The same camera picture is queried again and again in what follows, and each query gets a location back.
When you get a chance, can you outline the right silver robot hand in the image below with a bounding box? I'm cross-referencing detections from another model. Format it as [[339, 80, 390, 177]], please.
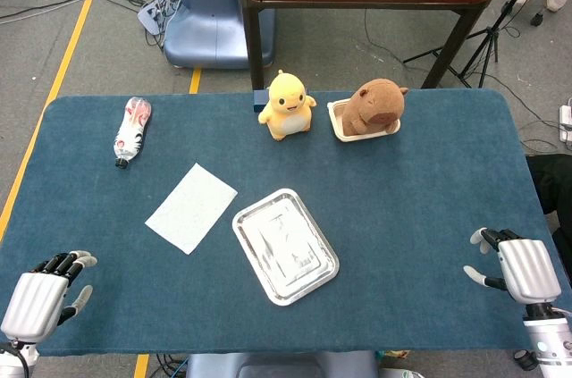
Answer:
[[463, 227, 562, 307]]

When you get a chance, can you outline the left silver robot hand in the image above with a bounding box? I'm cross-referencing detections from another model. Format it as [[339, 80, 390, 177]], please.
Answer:
[[0, 249, 98, 344]]

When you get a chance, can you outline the white paper sheet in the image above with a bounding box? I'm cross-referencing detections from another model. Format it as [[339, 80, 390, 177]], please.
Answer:
[[144, 162, 239, 256]]

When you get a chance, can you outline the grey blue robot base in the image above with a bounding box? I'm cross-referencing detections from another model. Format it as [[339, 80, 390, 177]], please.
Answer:
[[185, 350, 380, 378]]

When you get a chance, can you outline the silver metal tray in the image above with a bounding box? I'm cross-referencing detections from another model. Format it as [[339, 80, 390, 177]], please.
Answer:
[[231, 188, 341, 307]]

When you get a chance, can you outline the black seat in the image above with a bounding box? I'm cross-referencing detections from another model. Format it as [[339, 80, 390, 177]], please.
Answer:
[[526, 154, 572, 218]]

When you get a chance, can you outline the black round knob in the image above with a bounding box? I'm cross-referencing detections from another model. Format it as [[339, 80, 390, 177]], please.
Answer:
[[512, 349, 540, 373]]

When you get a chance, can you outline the blue felt table cloth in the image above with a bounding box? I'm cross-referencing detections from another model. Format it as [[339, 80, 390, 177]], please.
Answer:
[[0, 88, 572, 357]]

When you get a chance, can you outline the white power strip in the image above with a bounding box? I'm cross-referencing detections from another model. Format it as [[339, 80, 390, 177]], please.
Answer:
[[558, 103, 572, 143]]

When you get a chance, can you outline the plastic bottle red white label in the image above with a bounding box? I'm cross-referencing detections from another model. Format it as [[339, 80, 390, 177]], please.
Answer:
[[113, 97, 154, 170]]

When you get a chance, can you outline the beige plastic container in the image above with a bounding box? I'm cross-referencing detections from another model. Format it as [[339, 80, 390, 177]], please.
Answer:
[[326, 97, 401, 143]]

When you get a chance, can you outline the brown capybara plush toy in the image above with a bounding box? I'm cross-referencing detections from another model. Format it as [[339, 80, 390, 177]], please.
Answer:
[[341, 78, 410, 136]]

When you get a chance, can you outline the black tripod stand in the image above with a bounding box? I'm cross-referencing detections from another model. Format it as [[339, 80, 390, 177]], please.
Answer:
[[402, 0, 572, 89]]

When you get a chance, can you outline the yellow plush toy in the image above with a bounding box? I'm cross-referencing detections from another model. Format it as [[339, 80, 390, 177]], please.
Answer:
[[257, 69, 318, 142]]

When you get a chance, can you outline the small blue box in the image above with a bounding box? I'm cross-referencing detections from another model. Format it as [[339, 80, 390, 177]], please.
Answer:
[[252, 89, 271, 114]]

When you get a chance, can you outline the grey power strip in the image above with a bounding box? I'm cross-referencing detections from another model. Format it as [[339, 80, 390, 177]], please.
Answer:
[[137, 0, 180, 35]]

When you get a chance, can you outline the blue grey machine base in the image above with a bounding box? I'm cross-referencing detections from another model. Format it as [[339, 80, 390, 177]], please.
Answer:
[[163, 0, 276, 70]]

